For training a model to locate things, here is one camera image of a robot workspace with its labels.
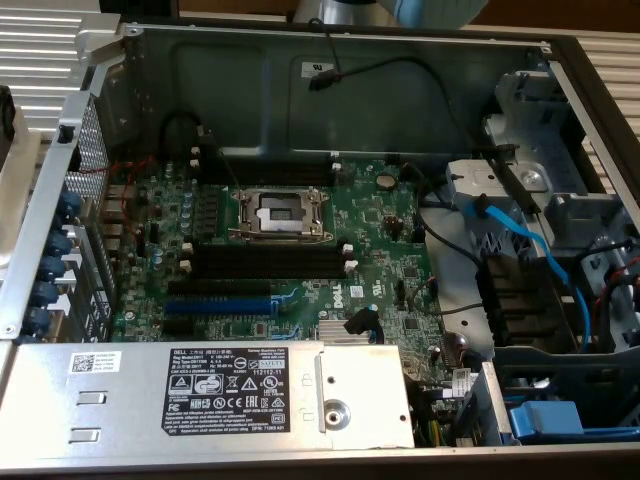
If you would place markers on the silver drive bracket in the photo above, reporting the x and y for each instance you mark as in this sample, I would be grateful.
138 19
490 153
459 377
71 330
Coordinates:
480 177

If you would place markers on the silver power supply black label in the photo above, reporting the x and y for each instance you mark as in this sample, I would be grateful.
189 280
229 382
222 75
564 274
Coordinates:
125 400

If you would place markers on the round coin battery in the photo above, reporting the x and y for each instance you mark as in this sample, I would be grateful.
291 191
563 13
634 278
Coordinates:
385 181

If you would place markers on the black connector blue tab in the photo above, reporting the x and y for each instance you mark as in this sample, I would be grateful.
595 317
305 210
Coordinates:
357 322

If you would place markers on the metal CPU socket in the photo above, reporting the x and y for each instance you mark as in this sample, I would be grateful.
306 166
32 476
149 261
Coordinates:
280 215

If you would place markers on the blue plastic drive bracket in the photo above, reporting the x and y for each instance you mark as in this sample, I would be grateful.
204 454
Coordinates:
550 417

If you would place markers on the grey metal PC case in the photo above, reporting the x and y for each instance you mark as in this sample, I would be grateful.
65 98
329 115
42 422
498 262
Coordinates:
425 115

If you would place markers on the long black expansion slot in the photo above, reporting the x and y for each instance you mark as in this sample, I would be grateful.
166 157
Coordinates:
220 289

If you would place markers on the silver chipset heatsink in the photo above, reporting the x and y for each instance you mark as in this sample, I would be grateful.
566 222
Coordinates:
330 332

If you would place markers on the metal rear port block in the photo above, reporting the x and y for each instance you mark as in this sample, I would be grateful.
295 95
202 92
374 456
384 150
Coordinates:
117 200

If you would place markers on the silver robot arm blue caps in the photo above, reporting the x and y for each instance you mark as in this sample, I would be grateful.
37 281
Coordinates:
425 10

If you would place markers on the black finned plastic block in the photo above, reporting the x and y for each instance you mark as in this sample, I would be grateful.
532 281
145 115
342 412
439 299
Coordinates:
520 300

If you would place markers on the green Dell motherboard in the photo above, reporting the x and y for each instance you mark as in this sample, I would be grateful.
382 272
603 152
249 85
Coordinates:
370 235

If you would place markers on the blue slot retention clip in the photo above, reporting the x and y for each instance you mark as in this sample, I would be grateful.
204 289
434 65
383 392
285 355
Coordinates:
51 267
44 292
70 202
60 243
37 317

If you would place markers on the short black expansion slot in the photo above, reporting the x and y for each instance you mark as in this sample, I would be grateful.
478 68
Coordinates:
177 326

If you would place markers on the blue expansion slot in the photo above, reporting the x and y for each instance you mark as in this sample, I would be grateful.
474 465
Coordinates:
220 306

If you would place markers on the grey metal drive cage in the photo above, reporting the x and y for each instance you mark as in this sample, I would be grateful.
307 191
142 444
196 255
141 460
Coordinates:
550 145

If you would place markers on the black plastic latch bar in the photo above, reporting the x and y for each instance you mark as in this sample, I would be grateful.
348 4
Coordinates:
520 190

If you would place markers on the dark grey disk bay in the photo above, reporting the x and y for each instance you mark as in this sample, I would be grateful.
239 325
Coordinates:
575 357

